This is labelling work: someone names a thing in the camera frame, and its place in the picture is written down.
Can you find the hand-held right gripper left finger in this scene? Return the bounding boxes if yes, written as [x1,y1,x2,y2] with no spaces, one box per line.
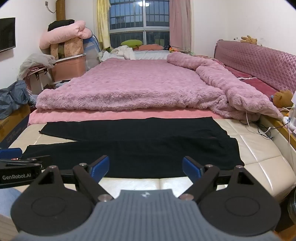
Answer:
[35,155,114,202]

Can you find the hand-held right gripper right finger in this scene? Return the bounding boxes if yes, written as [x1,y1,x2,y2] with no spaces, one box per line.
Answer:
[179,156,255,202]

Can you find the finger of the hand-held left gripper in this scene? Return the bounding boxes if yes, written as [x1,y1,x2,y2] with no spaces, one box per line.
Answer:
[0,155,53,166]
[0,148,23,159]

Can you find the black pants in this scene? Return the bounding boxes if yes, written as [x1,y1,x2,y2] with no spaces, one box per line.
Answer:
[22,116,245,179]

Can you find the person's blue jeans leg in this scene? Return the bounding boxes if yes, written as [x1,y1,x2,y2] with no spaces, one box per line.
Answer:
[0,188,22,216]

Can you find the brown cardboard box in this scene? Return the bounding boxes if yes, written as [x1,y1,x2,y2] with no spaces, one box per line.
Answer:
[0,104,31,143]

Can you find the pink bed sheet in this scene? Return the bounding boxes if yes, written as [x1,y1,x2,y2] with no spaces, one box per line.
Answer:
[28,109,222,127]

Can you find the grey blue jacket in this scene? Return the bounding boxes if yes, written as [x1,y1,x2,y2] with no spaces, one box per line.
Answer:
[0,80,37,120]

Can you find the pink fluffy blanket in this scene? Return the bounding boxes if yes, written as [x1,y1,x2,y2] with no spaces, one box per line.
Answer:
[36,51,284,121]

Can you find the orange plastic storage box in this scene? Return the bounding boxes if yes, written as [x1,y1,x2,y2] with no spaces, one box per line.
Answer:
[51,54,86,82]

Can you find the wooden nightstand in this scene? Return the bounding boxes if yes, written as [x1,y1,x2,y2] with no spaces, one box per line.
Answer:
[261,115,296,145]

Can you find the dark red bed sheet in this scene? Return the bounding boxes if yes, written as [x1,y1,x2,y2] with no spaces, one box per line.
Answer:
[225,66,280,100]

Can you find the white bottle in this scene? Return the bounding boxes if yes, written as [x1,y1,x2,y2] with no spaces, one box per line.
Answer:
[287,91,296,132]

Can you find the white crumpled blanket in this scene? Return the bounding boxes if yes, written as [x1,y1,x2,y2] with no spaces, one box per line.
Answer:
[98,45,135,62]

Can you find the brown teddy bear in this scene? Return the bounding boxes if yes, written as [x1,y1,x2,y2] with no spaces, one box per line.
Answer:
[272,89,294,108]

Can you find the floral folded bedding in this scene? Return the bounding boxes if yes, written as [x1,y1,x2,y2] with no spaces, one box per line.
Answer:
[50,37,84,59]

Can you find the light grey bed sheet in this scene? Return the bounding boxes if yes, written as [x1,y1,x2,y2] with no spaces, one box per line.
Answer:
[133,50,171,60]

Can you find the mauve quilted pillow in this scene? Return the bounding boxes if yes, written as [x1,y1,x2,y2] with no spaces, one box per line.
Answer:
[214,39,296,93]

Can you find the orange pillow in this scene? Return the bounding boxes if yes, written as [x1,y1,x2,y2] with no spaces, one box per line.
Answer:
[138,44,164,51]

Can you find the green pillow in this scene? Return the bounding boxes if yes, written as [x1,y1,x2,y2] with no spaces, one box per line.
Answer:
[121,39,143,48]

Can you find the pink folded duvet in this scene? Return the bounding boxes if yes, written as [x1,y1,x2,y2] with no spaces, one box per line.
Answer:
[39,20,93,49]

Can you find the black folded cloth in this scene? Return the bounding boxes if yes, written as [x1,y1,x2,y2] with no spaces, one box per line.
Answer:
[48,20,75,32]

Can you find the yellow rabbit plush toy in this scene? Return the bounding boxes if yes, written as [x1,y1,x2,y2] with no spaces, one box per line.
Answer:
[240,35,258,45]

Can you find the yellow curtain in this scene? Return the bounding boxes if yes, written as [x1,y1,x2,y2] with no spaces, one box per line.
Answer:
[96,0,111,49]

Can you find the pink curtain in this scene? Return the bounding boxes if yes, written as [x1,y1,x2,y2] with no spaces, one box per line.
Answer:
[169,0,192,52]

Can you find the rolled brown mat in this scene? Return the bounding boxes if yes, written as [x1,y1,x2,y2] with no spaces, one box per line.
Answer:
[56,0,67,21]

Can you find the barred window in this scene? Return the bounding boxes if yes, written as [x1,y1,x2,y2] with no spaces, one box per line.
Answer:
[109,0,171,48]

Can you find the white charger cable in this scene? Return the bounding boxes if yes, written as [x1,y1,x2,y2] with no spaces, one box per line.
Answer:
[239,107,296,144]

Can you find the black cable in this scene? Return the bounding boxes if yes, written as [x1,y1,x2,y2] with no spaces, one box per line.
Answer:
[251,119,274,141]

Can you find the black wall television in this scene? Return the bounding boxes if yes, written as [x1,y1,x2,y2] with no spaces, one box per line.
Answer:
[0,17,16,52]

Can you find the wall socket with cable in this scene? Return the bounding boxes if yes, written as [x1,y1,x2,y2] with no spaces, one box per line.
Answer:
[45,1,57,13]

